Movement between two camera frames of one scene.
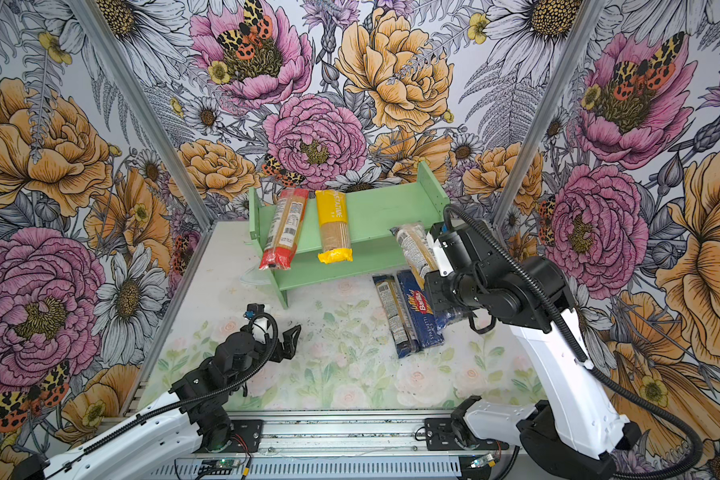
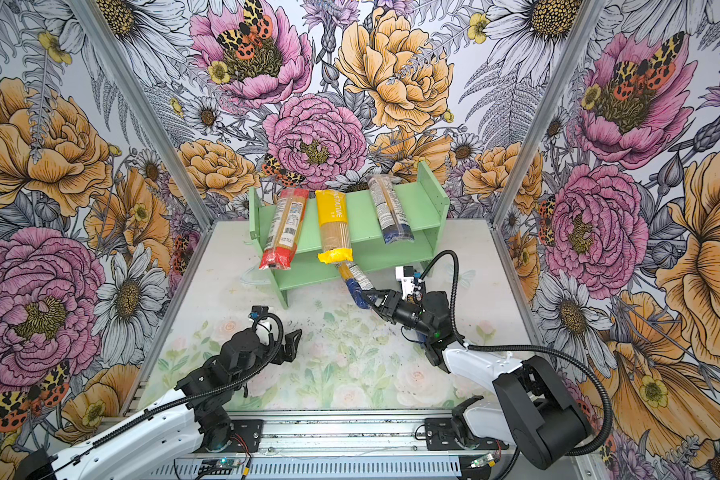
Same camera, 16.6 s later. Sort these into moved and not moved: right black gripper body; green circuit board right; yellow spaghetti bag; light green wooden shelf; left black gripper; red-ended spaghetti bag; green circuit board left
Moved: right black gripper body
Not moved: red-ended spaghetti bag; yellow spaghetti bag; green circuit board right; light green wooden shelf; green circuit board left; left black gripper
